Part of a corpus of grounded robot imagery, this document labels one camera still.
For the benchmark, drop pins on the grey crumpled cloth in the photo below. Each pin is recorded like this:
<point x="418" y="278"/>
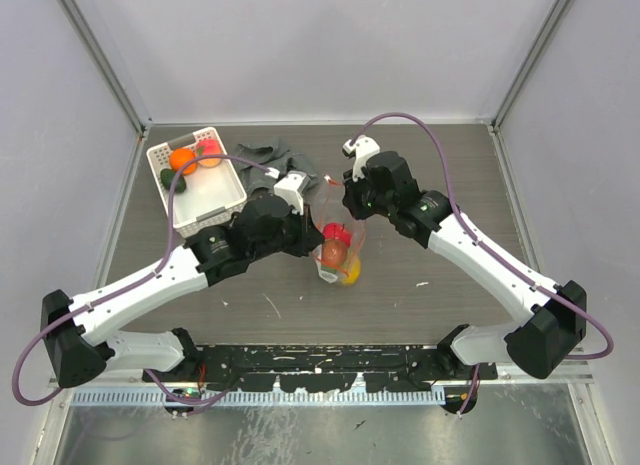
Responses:
<point x="274" y="153"/>

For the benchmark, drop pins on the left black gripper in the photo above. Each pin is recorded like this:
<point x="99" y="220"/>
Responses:
<point x="308" y="234"/>

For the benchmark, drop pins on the peach fruit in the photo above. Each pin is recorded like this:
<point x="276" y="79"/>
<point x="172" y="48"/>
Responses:
<point x="211" y="150"/>

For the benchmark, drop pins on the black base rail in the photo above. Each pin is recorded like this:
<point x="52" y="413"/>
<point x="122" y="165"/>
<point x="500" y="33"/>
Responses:
<point x="315" y="369"/>

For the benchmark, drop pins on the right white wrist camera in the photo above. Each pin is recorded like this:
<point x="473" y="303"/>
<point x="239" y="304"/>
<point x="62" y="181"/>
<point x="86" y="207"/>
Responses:
<point x="360" y="149"/>

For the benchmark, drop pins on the white perforated plastic basket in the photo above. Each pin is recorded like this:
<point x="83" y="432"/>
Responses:
<point x="212" y="195"/>

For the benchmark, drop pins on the clear zip top bag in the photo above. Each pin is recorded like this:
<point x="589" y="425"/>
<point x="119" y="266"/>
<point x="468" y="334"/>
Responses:
<point x="327" y="207"/>

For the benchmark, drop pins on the orange fruit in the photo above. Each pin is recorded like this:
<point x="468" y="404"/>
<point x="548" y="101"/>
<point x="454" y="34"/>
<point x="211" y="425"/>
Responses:
<point x="179" y="159"/>

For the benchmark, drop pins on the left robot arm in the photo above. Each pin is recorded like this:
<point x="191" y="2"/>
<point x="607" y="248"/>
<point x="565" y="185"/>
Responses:
<point x="84" y="334"/>

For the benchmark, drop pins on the dark green avocado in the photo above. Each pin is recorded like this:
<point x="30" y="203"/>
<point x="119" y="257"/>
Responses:
<point x="167" y="177"/>

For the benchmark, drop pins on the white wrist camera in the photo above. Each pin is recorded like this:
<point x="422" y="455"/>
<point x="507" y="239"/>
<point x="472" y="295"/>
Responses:
<point x="290" y="187"/>
<point x="360" y="149"/>

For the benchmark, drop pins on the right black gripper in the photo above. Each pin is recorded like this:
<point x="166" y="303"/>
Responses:
<point x="351" y="192"/>

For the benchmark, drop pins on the red apple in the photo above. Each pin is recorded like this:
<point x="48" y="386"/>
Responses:
<point x="337" y="231"/>

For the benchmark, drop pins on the yellow lemon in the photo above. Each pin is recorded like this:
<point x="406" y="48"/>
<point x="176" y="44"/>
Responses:
<point x="353" y="272"/>

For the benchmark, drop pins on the white slotted cable duct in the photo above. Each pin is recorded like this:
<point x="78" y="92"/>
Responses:
<point x="146" y="396"/>

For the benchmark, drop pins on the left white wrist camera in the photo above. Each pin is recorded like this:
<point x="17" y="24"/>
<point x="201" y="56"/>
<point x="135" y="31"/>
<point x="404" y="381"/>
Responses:
<point x="290" y="187"/>

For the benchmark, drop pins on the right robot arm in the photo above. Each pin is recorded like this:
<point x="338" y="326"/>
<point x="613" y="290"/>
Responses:
<point x="546" y="318"/>

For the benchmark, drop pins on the brown passion fruit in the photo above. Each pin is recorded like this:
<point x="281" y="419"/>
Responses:
<point x="334" y="253"/>

